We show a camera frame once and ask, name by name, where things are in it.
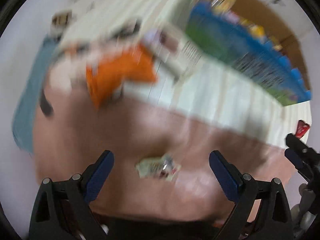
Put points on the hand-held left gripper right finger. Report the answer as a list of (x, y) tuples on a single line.
[(225, 177)]

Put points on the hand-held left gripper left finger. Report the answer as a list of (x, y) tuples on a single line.
[(100, 175)]

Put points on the small grey snack packet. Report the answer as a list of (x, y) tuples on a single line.
[(158, 167)]

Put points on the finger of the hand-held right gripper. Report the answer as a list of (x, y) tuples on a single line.
[(297, 142), (296, 158)]

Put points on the orange snack packet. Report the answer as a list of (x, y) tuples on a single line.
[(117, 75)]

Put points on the yellow chips packet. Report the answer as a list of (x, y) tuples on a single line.
[(257, 30)]

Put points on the person's dark clothing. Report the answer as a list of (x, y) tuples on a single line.
[(160, 230)]

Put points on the cardboard box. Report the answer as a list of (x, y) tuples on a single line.
[(240, 50)]

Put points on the white chocolate stick packet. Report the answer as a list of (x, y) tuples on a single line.
[(172, 52)]

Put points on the small red packet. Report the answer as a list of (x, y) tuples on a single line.
[(302, 128)]

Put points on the person's right hand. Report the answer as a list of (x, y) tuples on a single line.
[(303, 212)]

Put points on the blue bed sheet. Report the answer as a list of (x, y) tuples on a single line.
[(27, 97)]

